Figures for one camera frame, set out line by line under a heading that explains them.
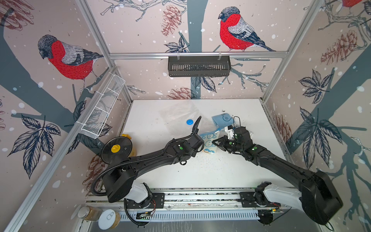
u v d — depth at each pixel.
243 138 0.64
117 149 0.79
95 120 0.82
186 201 0.75
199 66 1.04
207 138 0.84
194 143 0.62
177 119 1.07
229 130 0.78
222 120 1.06
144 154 0.50
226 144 0.73
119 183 0.42
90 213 0.63
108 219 0.65
